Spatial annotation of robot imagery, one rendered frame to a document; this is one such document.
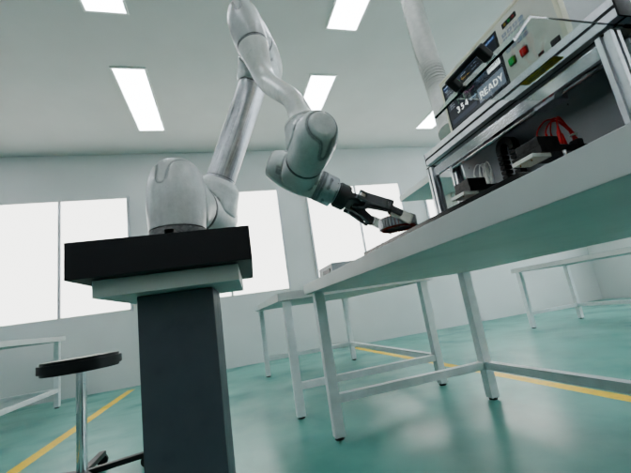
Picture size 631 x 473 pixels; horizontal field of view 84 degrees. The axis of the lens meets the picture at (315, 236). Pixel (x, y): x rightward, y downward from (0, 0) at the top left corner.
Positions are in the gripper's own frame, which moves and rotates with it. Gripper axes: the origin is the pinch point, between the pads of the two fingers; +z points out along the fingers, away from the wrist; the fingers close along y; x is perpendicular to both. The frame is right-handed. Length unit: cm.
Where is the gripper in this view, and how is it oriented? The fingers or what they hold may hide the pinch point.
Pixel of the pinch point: (395, 222)
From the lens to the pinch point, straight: 106.8
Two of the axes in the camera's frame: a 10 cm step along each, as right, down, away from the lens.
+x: 3.6, -8.8, 3.1
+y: 2.4, -2.3, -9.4
